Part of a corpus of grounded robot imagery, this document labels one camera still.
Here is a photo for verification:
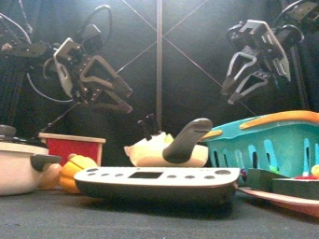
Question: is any white black toy cooktop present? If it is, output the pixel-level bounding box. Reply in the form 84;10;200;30
73;166;242;209

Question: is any metal frame pole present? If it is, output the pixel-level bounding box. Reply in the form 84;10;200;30
155;0;163;130

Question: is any yellow orange pumpkin toy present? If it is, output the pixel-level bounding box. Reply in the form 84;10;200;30
59;154;100;194

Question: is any white tray pink rim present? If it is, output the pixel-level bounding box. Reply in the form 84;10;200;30
238;186;319;218

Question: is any white toy pot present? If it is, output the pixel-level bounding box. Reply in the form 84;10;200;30
0;141;64;197

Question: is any black looped cable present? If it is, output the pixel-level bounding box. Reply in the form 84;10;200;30
83;4;113;40

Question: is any pale orange toy piece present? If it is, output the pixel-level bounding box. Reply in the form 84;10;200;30
39;162;64;191

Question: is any thin grey cable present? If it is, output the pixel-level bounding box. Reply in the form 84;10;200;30
27;57;77;104

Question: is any teal basket orange rim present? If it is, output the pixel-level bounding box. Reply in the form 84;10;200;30
200;109;319;189

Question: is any white pan grey handle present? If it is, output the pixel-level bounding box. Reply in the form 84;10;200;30
123;118;215;168

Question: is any red wooden box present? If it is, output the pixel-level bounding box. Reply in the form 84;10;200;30
37;133;107;167

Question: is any green starfruit toy piece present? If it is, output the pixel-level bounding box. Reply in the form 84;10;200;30
159;132;176;146

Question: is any dark green block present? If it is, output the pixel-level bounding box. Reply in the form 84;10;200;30
244;168;290;192
271;177;319;201

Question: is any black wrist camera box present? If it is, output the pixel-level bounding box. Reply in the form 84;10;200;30
77;23;104;56

